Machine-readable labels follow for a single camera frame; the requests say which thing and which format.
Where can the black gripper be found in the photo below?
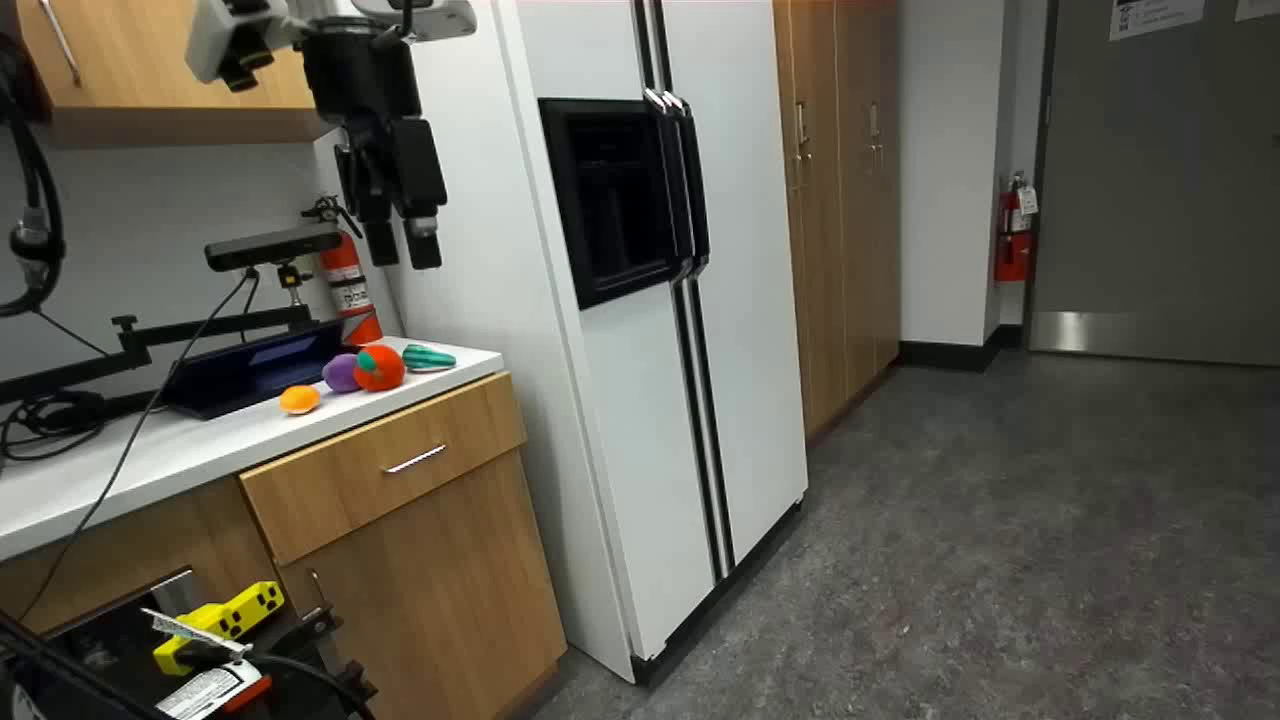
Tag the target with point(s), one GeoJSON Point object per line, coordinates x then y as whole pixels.
{"type": "Point", "coordinates": [366, 95]}

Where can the wooden drawer white inside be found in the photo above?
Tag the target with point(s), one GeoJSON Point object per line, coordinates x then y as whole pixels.
{"type": "Point", "coordinates": [333, 487]}

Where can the wooden cabinet door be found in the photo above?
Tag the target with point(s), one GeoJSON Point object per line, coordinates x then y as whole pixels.
{"type": "Point", "coordinates": [440, 603]}

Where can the tall wooden cabinet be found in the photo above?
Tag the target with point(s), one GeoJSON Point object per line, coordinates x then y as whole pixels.
{"type": "Point", "coordinates": [840, 266]}

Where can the red white fire extinguisher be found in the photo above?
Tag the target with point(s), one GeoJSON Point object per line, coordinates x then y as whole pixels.
{"type": "Point", "coordinates": [351, 295]}

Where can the teal plush toy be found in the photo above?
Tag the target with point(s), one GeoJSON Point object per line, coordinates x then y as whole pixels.
{"type": "Point", "coordinates": [431, 358]}

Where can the orange red plush toy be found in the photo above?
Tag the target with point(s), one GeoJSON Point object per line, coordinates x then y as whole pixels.
{"type": "Point", "coordinates": [382, 368]}

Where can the purple plush toy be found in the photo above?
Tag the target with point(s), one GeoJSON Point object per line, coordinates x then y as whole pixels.
{"type": "Point", "coordinates": [336, 375]}

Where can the yellow plush toy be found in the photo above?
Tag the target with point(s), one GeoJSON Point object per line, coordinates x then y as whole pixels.
{"type": "Point", "coordinates": [301, 397]}

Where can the dark blue case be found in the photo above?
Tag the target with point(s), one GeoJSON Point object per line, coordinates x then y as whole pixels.
{"type": "Point", "coordinates": [252, 367]}

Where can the black fridge dispenser panel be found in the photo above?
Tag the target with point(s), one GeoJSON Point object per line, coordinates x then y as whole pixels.
{"type": "Point", "coordinates": [614, 202]}

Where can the white refrigerator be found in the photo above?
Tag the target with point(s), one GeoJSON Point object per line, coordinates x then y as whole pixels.
{"type": "Point", "coordinates": [745, 335]}

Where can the yellow power plug block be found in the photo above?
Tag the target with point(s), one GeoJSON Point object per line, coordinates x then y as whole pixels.
{"type": "Point", "coordinates": [222, 623]}

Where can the white printed packet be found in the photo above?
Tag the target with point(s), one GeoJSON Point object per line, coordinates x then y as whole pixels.
{"type": "Point", "coordinates": [206, 691]}

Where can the black robot table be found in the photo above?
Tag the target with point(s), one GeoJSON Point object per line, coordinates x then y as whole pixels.
{"type": "Point", "coordinates": [64, 681]}

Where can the grey metal door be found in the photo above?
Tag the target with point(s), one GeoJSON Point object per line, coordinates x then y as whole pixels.
{"type": "Point", "coordinates": [1160, 202]}

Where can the white paper notice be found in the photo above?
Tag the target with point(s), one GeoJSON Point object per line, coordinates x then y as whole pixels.
{"type": "Point", "coordinates": [1154, 16]}

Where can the black stereo camera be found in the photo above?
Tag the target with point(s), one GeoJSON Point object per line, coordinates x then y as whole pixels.
{"type": "Point", "coordinates": [264, 245]}

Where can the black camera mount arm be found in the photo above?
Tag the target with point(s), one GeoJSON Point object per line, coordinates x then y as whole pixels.
{"type": "Point", "coordinates": [202, 330]}

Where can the wooden wall cabinet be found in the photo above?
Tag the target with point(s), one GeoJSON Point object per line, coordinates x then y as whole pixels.
{"type": "Point", "coordinates": [132, 55]}

